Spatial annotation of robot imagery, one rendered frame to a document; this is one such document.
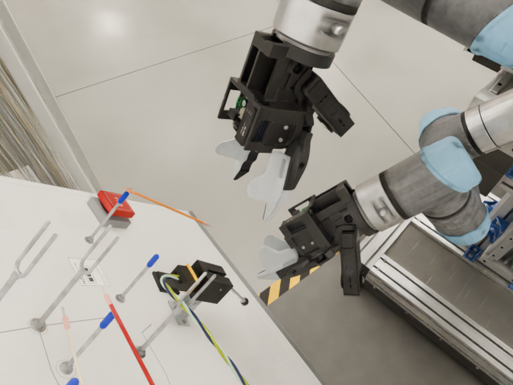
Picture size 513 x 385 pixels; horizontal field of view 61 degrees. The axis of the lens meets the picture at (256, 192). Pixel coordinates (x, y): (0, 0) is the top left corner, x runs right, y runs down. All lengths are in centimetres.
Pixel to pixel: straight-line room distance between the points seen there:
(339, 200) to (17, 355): 44
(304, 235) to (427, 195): 18
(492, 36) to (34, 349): 54
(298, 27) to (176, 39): 246
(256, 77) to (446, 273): 144
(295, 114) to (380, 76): 223
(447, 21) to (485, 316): 141
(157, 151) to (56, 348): 181
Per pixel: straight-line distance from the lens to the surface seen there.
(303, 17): 45
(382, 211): 61
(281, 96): 49
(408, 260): 178
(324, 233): 65
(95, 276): 65
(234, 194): 208
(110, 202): 75
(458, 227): 69
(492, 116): 74
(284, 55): 46
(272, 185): 51
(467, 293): 180
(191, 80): 260
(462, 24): 50
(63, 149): 133
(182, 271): 62
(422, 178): 60
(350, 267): 68
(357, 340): 184
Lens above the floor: 174
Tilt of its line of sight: 57 degrees down
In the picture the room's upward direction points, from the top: straight up
